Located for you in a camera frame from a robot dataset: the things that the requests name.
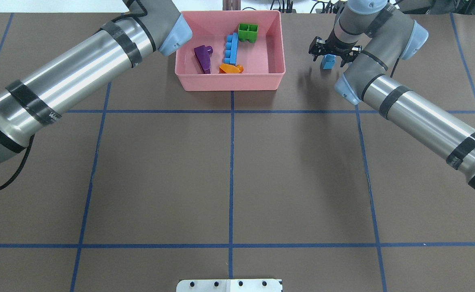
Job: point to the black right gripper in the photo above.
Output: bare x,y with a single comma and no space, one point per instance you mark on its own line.
336,48

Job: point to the small blue block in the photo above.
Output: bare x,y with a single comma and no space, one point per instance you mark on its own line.
328,62

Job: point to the green block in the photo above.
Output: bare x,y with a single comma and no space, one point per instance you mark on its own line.
248,32

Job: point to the long blue studded block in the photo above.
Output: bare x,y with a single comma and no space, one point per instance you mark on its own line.
231,48

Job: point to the orange block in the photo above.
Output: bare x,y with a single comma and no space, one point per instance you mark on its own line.
230,69

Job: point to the purple block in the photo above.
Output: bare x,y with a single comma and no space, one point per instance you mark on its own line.
203,54

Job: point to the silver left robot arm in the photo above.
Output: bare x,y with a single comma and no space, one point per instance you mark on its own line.
40,99

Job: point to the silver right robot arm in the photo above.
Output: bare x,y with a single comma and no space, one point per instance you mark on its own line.
370,37

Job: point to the pink plastic box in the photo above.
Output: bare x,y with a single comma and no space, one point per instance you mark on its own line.
263,60

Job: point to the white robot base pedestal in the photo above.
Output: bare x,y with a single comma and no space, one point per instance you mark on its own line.
230,285

